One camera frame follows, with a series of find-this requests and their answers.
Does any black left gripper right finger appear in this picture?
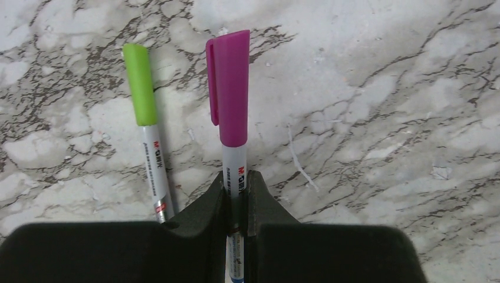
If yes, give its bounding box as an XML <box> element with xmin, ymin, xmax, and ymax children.
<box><xmin>245</xmin><ymin>170</ymin><xmax>427</xmax><ymax>282</ymax></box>

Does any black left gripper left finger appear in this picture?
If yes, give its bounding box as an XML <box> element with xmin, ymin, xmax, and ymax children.
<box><xmin>1</xmin><ymin>175</ymin><xmax>226</xmax><ymax>282</ymax></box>

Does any white marker pen green tip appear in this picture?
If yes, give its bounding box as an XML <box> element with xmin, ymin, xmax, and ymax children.
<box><xmin>140</xmin><ymin>125</ymin><xmax>175</xmax><ymax>223</ymax></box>

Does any grey marker pen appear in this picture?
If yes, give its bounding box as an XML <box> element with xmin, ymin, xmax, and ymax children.
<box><xmin>222</xmin><ymin>145</ymin><xmax>247</xmax><ymax>282</ymax></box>

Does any magenta pen cap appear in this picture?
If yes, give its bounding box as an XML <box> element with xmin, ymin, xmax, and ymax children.
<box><xmin>205</xmin><ymin>30</ymin><xmax>250</xmax><ymax>147</ymax></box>

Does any lime green pen cap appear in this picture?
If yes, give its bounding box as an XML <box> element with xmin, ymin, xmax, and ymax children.
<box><xmin>122</xmin><ymin>44</ymin><xmax>157</xmax><ymax>126</ymax></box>

